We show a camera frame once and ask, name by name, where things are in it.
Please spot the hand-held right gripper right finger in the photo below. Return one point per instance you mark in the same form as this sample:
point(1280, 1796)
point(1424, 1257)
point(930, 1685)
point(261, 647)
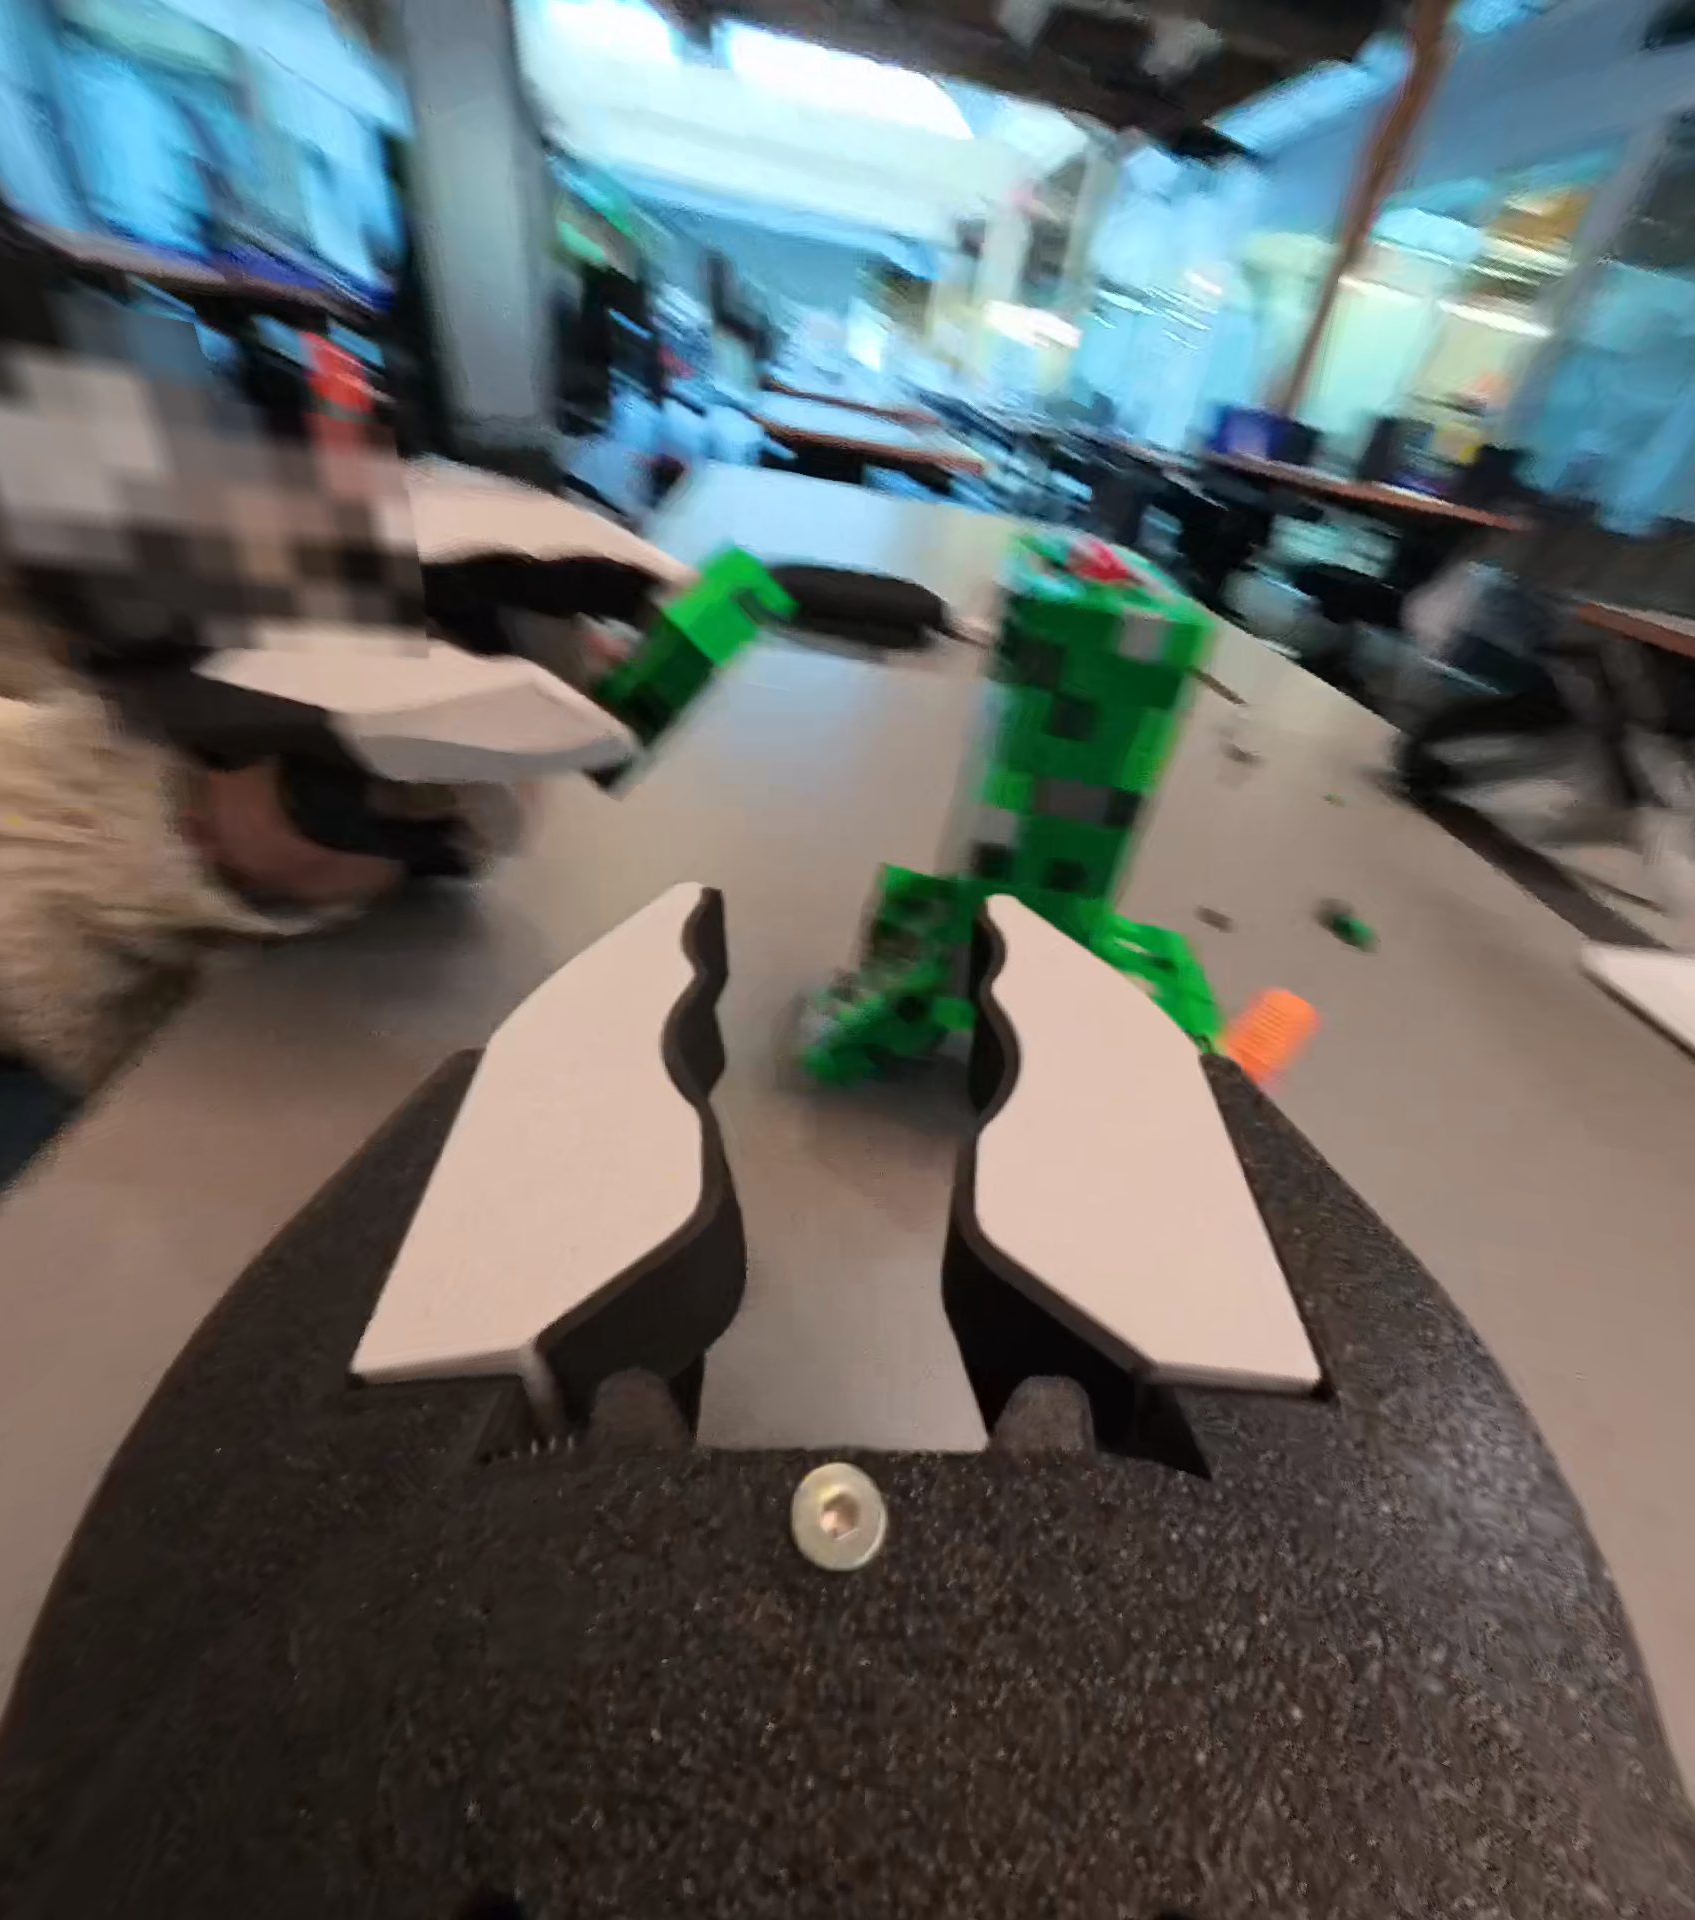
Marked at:
point(1132, 1186)

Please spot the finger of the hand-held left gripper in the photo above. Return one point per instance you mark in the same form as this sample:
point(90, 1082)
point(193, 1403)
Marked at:
point(458, 721)
point(533, 525)

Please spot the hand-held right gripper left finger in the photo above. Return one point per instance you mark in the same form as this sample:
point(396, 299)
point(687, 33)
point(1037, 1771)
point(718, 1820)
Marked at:
point(546, 1171)

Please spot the green lego leg block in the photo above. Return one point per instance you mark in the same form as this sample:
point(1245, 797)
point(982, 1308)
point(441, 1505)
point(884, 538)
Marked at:
point(697, 632)

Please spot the green lego creeper model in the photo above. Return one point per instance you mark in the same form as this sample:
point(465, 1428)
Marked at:
point(1073, 721)

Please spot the person's left hand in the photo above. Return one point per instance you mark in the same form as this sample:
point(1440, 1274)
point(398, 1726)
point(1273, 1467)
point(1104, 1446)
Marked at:
point(248, 849)

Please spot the orange brick separator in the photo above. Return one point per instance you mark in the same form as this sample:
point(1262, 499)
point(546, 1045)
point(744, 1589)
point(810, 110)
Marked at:
point(1272, 1038)

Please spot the black mesh wrist rest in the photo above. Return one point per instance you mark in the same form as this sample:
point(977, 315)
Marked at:
point(863, 604)

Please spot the black white gripper device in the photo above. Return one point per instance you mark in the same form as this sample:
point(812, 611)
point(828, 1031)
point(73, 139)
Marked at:
point(1553, 779)

